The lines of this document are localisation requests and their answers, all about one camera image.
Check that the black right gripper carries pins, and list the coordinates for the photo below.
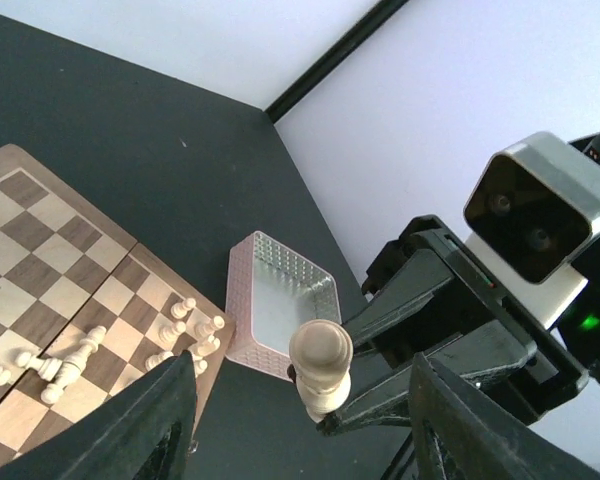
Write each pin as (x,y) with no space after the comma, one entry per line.
(477,348)

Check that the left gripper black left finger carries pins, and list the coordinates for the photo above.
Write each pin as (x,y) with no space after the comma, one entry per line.
(144,432)

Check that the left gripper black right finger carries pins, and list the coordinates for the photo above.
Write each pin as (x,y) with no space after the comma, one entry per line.
(513,452)

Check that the light bishop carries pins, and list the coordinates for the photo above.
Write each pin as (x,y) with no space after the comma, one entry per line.
(321,353)

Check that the light pawn on board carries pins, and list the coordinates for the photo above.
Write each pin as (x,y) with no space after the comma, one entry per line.
(208,327)

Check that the wooden chess board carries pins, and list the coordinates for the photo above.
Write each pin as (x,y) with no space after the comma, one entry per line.
(66,268)

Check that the standing light pawn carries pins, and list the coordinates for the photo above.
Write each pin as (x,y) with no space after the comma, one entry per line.
(169,334)
(154,360)
(181,310)

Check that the light wooden knight piece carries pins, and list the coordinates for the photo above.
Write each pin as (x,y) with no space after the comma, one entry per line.
(200,366)

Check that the light wooden king piece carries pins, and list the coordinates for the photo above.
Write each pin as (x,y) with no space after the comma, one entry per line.
(73,366)

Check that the lying light rook piece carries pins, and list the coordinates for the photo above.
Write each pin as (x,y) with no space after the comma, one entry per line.
(205,347)

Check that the pink patterned plastic basket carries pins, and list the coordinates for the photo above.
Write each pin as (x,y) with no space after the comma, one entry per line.
(272,291)

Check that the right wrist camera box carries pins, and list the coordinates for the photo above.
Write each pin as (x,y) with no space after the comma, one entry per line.
(535,221)

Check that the black frame post right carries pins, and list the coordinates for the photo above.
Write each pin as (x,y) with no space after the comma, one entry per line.
(337,53)

